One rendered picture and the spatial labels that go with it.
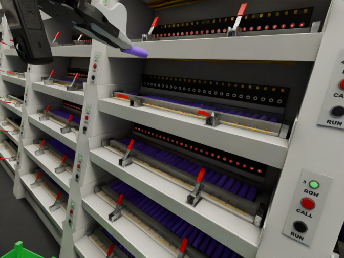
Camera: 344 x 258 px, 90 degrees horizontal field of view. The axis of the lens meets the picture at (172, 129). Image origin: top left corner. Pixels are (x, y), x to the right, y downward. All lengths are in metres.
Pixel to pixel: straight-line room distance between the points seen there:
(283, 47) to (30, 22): 0.40
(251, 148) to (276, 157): 0.05
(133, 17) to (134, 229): 0.78
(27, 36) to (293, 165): 0.44
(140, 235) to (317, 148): 0.53
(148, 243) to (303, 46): 0.62
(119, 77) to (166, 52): 0.29
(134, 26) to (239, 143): 0.63
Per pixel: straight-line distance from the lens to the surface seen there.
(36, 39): 0.30
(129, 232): 0.66
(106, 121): 0.74
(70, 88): 0.93
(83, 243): 0.93
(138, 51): 0.40
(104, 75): 0.71
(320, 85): 0.38
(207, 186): 0.50
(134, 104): 0.56
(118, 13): 0.35
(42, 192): 1.27
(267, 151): 0.38
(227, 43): 0.44
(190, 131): 0.43
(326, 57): 0.40
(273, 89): 0.55
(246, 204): 0.48
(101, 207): 0.76
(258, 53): 0.42
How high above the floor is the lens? 0.78
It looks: 7 degrees down
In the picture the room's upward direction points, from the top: 12 degrees clockwise
